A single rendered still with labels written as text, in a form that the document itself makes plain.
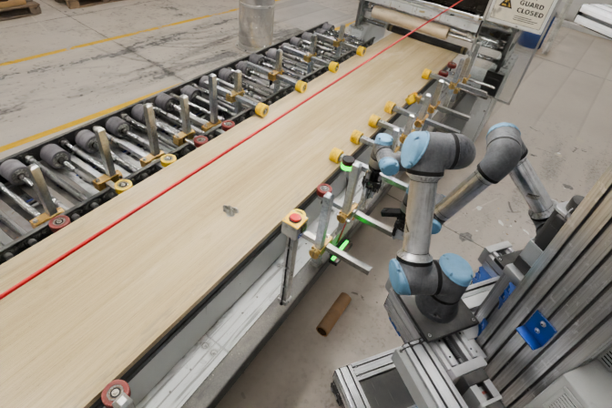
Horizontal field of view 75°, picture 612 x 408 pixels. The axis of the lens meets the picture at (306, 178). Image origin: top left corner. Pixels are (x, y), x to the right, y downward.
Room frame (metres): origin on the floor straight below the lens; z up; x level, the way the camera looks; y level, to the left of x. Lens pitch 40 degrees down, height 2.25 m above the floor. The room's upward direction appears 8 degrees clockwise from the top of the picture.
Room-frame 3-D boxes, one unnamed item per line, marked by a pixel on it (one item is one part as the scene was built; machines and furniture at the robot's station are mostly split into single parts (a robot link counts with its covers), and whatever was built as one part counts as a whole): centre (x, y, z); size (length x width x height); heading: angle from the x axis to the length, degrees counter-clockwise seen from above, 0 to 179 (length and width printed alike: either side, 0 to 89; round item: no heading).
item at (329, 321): (1.40, -0.30, 0.04); 0.30 x 0.08 x 0.08; 152
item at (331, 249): (1.26, -0.16, 0.80); 0.43 x 0.03 x 0.04; 62
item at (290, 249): (1.01, 0.02, 0.93); 0.05 x 0.04 x 0.45; 152
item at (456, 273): (0.86, -0.53, 1.21); 0.13 x 0.12 x 0.14; 99
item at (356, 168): (1.46, -0.22, 0.94); 0.03 x 0.03 x 0.48; 62
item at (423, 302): (0.87, -0.53, 1.09); 0.15 x 0.15 x 0.10
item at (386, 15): (4.02, -0.98, 1.05); 1.43 x 0.12 x 0.12; 62
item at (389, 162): (1.33, -0.34, 1.31); 0.11 x 0.11 x 0.08; 9
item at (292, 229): (1.01, 0.02, 1.18); 0.07 x 0.07 x 0.08; 62
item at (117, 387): (0.47, 0.49, 0.85); 0.08 x 0.08 x 0.11
